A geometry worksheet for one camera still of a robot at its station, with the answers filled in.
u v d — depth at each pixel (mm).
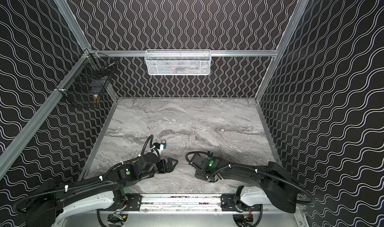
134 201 749
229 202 743
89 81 956
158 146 737
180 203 748
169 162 709
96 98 829
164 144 954
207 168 626
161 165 689
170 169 690
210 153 773
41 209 409
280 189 423
